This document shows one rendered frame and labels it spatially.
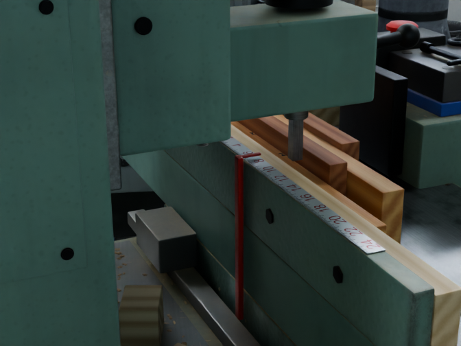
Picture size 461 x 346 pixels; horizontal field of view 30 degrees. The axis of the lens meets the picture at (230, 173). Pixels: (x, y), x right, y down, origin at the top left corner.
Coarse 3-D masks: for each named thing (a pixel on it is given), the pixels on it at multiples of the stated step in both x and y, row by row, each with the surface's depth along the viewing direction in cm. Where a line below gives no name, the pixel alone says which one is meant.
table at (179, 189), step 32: (128, 160) 98; (160, 160) 87; (160, 192) 89; (192, 192) 80; (416, 192) 75; (448, 192) 75; (192, 224) 81; (224, 224) 73; (416, 224) 69; (448, 224) 69; (224, 256) 74; (256, 256) 68; (448, 256) 64; (256, 288) 69; (288, 288) 63; (288, 320) 64; (320, 320) 59
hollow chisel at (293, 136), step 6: (300, 120) 67; (288, 126) 68; (294, 126) 67; (300, 126) 68; (288, 132) 68; (294, 132) 68; (300, 132) 68; (288, 138) 68; (294, 138) 68; (300, 138) 68; (288, 144) 69; (294, 144) 68; (300, 144) 68; (288, 150) 69; (294, 150) 68; (300, 150) 68; (288, 156) 69; (294, 156) 68; (300, 156) 69
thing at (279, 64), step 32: (256, 32) 60; (288, 32) 61; (320, 32) 62; (352, 32) 63; (256, 64) 61; (288, 64) 62; (320, 64) 63; (352, 64) 64; (256, 96) 62; (288, 96) 63; (320, 96) 64; (352, 96) 65
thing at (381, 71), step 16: (384, 80) 75; (400, 80) 74; (384, 96) 76; (400, 96) 75; (352, 112) 81; (368, 112) 78; (384, 112) 76; (400, 112) 75; (352, 128) 82; (368, 128) 79; (384, 128) 76; (400, 128) 76; (368, 144) 79; (384, 144) 77; (400, 144) 76; (368, 160) 80; (384, 160) 77; (400, 160) 77
